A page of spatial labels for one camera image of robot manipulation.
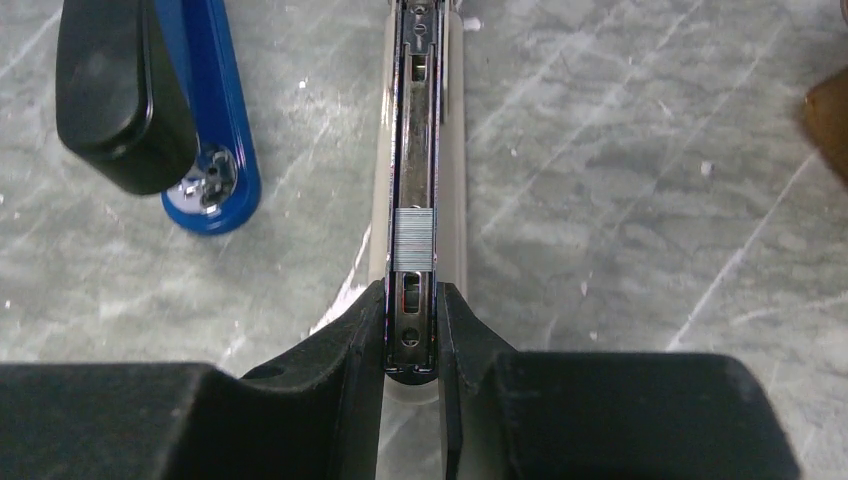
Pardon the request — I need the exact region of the blue stapler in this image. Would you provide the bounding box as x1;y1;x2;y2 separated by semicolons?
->
55;0;262;235

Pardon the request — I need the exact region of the brown staple tray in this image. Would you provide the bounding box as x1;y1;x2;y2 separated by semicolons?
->
802;68;847;185

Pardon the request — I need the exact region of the staple strip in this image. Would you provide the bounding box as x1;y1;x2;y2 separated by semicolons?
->
392;207;435;272

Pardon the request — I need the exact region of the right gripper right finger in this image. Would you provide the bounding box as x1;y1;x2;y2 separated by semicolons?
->
437;284;802;479

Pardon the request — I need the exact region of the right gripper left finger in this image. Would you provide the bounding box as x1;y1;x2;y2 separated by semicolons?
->
1;282;385;479

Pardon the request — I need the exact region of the black beige stapler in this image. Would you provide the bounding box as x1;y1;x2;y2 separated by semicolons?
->
368;1;468;405

